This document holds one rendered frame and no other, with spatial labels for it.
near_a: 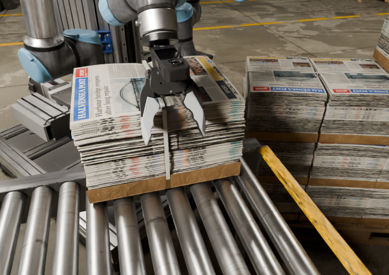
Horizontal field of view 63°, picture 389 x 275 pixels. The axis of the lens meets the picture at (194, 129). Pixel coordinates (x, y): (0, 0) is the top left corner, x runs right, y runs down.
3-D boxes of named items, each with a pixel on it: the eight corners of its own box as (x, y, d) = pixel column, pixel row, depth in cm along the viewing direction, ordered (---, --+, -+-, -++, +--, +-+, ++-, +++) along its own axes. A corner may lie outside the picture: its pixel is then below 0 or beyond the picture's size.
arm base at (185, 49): (158, 57, 151) (156, 36, 145) (179, 48, 161) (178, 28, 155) (182, 64, 143) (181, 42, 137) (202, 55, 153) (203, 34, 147)
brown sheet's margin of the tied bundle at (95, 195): (140, 129, 101) (139, 117, 98) (156, 191, 77) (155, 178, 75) (88, 136, 97) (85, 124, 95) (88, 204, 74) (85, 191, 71)
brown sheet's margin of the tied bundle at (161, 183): (159, 126, 102) (158, 114, 100) (180, 186, 79) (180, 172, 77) (140, 129, 101) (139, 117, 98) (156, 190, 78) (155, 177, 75)
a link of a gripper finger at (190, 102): (208, 127, 69) (184, 91, 67) (216, 128, 63) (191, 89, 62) (197, 135, 68) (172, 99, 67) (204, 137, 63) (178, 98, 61)
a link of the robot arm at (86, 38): (112, 66, 115) (106, 28, 108) (80, 78, 106) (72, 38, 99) (91, 58, 121) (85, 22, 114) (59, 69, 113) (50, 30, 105)
